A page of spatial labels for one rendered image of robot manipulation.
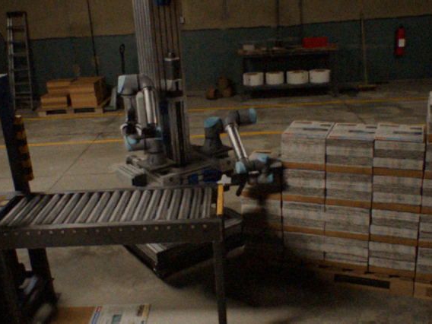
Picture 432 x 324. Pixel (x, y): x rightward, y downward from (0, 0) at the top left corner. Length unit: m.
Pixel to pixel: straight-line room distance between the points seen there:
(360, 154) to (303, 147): 0.35
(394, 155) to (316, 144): 0.47
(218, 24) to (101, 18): 2.26
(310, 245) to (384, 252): 0.48
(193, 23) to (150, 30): 6.21
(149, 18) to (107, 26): 6.48
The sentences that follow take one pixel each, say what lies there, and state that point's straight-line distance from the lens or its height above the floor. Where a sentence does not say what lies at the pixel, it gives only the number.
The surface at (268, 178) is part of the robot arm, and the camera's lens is 3.19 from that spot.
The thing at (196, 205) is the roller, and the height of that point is 0.80.
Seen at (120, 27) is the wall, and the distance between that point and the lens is 9.97.
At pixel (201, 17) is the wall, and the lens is 9.75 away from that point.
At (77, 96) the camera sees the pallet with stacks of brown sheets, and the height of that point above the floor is 0.33.
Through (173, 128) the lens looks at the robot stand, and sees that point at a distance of 3.65.
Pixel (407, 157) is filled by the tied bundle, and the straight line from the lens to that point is 3.13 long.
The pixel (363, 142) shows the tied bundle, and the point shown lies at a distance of 3.11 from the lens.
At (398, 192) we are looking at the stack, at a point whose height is 0.73.
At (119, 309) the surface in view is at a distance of 3.46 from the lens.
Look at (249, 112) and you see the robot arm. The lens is 3.36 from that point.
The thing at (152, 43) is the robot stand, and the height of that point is 1.64.
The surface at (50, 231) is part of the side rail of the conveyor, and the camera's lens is 2.84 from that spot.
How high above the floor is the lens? 1.96
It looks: 19 degrees down
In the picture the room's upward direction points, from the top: 4 degrees counter-clockwise
